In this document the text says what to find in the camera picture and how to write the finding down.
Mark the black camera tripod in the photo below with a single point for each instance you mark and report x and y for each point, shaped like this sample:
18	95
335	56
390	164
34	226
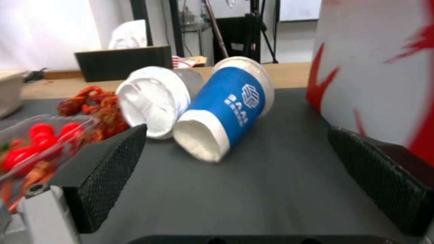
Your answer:
262	28

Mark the red and white paper packet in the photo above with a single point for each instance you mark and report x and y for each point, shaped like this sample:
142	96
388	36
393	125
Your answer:
188	61

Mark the grey cup with white lid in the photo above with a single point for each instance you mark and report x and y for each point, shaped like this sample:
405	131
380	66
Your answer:
154	101

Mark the red crayfish pile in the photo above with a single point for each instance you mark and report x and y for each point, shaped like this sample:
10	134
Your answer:
96	111

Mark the red cherry tomatoes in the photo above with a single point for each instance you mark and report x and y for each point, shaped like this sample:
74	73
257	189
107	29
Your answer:
40	142

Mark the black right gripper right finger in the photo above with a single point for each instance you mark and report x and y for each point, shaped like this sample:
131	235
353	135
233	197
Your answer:
383	178

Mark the white and red delivery bag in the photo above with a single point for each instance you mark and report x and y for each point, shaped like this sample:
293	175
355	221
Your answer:
373	71

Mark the dark cardboard box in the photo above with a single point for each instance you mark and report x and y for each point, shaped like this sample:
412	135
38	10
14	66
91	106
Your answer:
123	62

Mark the clear plastic takeout box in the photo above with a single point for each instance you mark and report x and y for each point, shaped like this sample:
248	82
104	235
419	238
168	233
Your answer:
37	155

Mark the white plastic bag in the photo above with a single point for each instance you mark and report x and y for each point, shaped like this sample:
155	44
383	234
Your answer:
130	35

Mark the blue paper cup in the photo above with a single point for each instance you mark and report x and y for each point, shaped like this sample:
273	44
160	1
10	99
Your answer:
225	109

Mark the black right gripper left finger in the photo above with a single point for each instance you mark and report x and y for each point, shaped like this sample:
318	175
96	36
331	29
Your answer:
98	172

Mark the beige tray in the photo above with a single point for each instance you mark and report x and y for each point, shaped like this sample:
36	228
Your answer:
10	91

